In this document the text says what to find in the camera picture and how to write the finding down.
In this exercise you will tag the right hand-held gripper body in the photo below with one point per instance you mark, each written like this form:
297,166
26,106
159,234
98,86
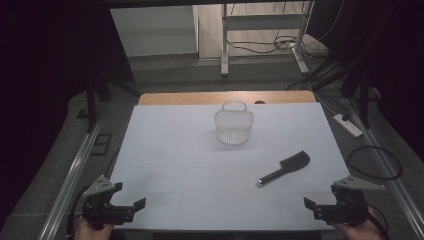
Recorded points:
346,210

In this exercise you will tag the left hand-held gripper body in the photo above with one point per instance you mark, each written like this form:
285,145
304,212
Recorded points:
100,210

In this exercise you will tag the black comb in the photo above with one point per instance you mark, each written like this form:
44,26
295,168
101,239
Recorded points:
286,166

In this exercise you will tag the white plastic basket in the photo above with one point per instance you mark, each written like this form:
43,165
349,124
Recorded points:
234,128

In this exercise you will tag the person's left hand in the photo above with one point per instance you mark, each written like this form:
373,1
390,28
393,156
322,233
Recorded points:
88,231

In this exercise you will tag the person's right hand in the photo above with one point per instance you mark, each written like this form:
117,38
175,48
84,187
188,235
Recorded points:
363,231

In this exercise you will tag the white table mat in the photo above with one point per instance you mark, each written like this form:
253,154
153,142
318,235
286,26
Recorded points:
186,160

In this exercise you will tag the white power strip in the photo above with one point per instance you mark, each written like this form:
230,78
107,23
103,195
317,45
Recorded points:
348,126

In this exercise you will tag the black metal stand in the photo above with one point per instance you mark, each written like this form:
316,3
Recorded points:
91,103
365,100

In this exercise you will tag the aluminium floor rail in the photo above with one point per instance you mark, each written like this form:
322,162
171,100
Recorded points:
75,173
390,173

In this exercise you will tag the black square floor frame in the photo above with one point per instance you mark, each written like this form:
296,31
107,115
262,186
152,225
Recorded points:
101,144

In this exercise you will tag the white metal desk frame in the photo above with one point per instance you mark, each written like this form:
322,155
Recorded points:
266,23

